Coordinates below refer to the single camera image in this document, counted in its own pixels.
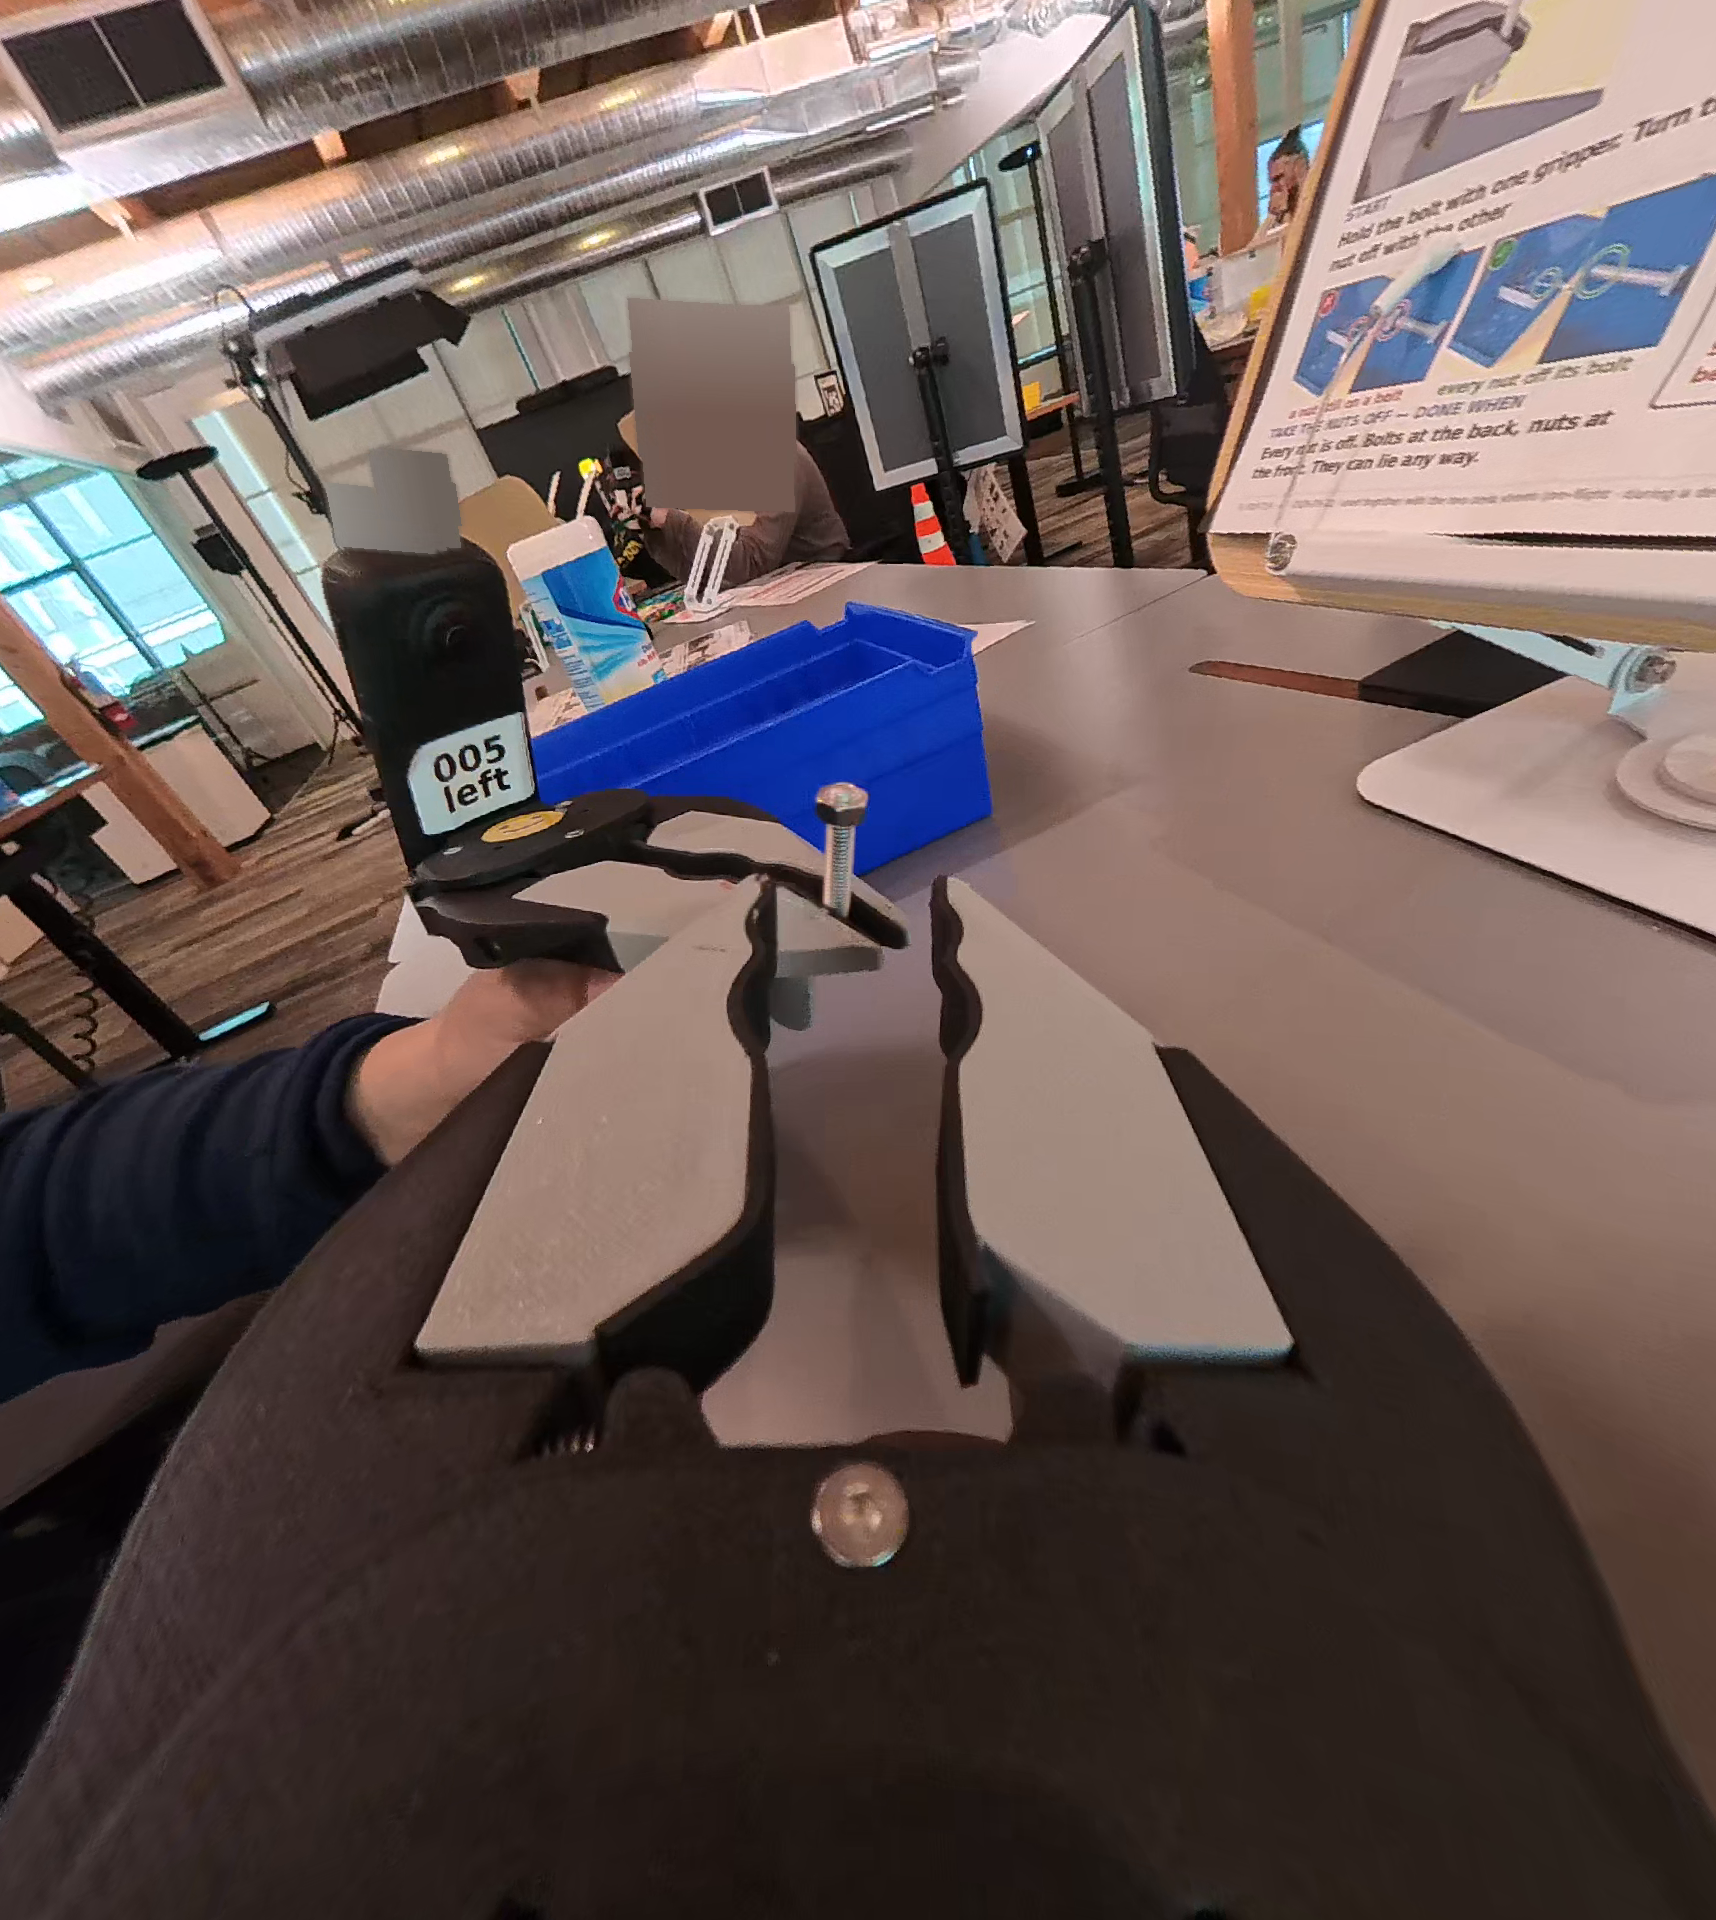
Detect blue white wipes canister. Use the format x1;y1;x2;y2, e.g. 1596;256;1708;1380
504;516;666;716

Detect white board stand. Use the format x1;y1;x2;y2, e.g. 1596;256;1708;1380
1355;622;1716;942

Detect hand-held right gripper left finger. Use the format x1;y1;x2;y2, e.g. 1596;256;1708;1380
412;877;780;1398

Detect person's left hand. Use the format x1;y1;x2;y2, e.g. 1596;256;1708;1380
421;960;630;1120

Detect white cabinet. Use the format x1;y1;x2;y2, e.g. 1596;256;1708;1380
120;716;272;888

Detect grey panel on black stand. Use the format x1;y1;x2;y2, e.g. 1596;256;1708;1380
808;179;1052;571
1026;0;1202;571

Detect white ceiling vent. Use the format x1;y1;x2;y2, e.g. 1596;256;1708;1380
0;0;256;153

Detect white folding phone stand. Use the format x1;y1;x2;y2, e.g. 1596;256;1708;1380
673;516;744;618

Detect wooden display board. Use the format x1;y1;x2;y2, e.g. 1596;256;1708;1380
1200;0;1716;672

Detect wooden post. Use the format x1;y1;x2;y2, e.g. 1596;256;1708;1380
0;477;241;890

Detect black softbox light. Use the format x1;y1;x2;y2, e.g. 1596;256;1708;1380
219;271;473;426

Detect blue plastic bin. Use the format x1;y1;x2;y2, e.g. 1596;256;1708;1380
527;601;994;882

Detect papers on table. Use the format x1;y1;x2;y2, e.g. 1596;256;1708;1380
644;558;1040;663

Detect black standing desk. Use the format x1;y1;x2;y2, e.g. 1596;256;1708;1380
0;765;277;1091

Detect silver air duct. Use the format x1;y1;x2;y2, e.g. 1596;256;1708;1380
0;0;1100;409

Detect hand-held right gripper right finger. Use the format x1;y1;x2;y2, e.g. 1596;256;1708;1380
930;874;1297;1391

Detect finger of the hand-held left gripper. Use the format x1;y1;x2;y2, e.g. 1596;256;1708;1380
512;862;897;1038
630;798;912;951

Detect silver hex bolt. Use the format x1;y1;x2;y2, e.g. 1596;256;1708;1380
813;781;872;922

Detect paper instruction sheet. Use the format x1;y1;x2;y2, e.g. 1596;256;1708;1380
1213;0;1716;543

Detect person's left forearm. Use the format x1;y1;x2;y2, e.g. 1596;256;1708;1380
0;1012;448;1442

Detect tan chair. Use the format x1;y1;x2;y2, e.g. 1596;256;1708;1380
457;475;564;606

